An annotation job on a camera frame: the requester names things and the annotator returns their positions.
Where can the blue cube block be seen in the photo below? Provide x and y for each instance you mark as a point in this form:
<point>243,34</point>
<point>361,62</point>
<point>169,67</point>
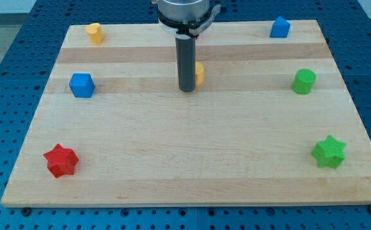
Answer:
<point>82,85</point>

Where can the green cylinder block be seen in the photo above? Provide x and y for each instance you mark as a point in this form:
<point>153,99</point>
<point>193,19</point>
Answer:
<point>304,81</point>

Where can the red star block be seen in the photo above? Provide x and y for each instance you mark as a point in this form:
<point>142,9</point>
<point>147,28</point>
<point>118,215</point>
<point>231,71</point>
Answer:
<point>61,161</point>

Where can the wooden board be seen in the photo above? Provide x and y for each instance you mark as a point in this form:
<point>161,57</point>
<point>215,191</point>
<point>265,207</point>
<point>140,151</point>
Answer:
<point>242,138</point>

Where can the blue pentagon block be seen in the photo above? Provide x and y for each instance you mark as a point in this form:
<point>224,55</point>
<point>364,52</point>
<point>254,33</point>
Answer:
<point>280,28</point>

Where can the yellow hexagon block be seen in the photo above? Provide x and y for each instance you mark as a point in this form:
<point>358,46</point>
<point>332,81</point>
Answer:
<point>199,74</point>

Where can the green star block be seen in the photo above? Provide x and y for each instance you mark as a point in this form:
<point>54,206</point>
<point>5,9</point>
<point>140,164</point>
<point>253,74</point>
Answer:
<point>329,152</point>

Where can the yellow heart block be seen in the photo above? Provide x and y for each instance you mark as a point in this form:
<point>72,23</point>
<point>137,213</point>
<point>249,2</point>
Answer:
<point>95,33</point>

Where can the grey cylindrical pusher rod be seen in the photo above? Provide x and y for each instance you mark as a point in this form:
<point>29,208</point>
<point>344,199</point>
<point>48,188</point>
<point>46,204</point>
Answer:
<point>186,64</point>

